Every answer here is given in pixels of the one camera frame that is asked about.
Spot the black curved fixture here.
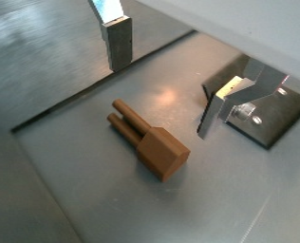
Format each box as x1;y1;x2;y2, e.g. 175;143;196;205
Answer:
203;54;300;149

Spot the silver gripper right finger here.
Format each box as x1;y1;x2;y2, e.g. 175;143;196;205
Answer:
197;58;290;139

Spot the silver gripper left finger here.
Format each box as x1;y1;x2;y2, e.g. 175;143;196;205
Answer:
88;0;133;72

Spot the brown three prong object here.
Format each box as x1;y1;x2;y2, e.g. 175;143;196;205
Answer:
108;99;191;182

